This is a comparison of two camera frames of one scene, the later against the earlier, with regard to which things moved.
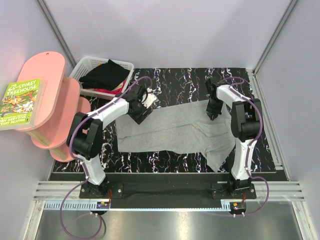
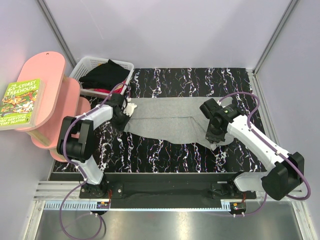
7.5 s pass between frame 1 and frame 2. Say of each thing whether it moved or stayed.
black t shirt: stayed
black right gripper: moved
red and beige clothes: stayed
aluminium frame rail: stayed
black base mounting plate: stayed
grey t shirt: moved
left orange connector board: stayed
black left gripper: moved
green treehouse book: stayed
